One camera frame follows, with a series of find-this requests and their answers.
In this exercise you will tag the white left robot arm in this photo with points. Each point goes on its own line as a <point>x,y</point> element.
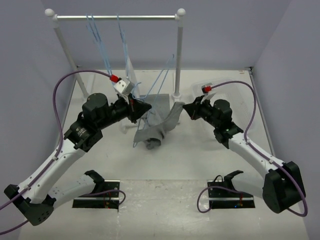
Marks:
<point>38,196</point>

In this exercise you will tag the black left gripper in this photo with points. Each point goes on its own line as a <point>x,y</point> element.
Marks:
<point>136,109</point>

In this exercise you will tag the blue empty hanger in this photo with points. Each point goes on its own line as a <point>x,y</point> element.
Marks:
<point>93,29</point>

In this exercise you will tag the white metal clothes rack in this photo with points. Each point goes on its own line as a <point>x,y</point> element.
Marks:
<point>178,17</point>

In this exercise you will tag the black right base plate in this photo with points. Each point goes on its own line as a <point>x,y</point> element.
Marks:
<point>223,199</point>

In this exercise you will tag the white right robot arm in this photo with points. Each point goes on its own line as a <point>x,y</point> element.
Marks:
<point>282,181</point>

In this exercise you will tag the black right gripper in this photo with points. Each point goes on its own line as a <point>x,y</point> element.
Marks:
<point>192,108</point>

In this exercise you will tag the grey tank top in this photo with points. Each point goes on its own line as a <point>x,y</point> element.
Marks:
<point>156,128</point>

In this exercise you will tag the white plastic laundry basket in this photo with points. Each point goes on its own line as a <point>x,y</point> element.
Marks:
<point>239,94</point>

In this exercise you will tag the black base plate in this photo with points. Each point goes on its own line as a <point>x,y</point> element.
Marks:
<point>223,199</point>
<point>105,198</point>

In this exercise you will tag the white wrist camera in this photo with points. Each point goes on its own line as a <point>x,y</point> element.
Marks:
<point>124,87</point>
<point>208,92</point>

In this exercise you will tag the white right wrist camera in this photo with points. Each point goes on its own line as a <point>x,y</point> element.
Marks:
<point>208,92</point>

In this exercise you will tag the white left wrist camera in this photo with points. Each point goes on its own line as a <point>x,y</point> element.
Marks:
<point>124,87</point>

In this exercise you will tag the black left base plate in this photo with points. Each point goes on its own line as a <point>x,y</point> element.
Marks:
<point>105,198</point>

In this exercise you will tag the white tank top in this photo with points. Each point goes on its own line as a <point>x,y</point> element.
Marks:
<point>125,124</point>

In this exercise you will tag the blue wire hanger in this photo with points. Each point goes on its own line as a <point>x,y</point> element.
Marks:
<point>142,123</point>

